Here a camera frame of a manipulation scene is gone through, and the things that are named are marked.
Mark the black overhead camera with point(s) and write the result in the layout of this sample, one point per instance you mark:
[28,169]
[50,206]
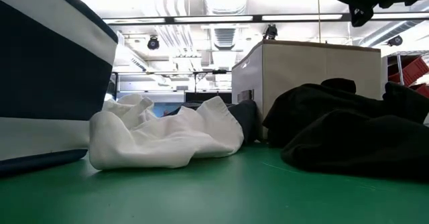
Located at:
[271,32]

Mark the ceiling air vent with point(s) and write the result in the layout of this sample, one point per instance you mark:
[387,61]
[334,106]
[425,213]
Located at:
[224,38]

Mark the white lace knit garment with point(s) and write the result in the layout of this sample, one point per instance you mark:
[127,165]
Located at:
[130,100]

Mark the black garment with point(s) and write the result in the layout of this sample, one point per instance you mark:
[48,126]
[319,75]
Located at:
[335,133]

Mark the dark grey logo garment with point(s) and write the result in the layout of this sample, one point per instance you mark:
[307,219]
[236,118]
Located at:
[248,120]

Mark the red storage bin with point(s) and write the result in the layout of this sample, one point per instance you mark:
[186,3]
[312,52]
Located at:
[414,71]
[423,90]

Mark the navy white striped fabric bin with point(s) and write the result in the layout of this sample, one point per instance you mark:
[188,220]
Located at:
[50,83]

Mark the metal shelf rack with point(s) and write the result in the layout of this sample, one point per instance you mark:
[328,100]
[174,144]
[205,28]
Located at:
[399,66]

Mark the green table mat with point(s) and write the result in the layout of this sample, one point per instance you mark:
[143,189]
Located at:
[214,197]

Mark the black overhead light bar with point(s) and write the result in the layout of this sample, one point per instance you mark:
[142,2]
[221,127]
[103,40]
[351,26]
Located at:
[258,18]

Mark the white smooth cloth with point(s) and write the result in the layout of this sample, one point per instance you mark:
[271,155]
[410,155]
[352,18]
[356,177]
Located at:
[161,140]

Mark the black ceiling dome fixture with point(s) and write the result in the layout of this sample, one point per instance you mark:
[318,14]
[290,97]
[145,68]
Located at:
[153,43]
[395,41]

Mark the beige fabric storage box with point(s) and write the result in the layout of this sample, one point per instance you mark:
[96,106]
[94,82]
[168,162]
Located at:
[301,69]

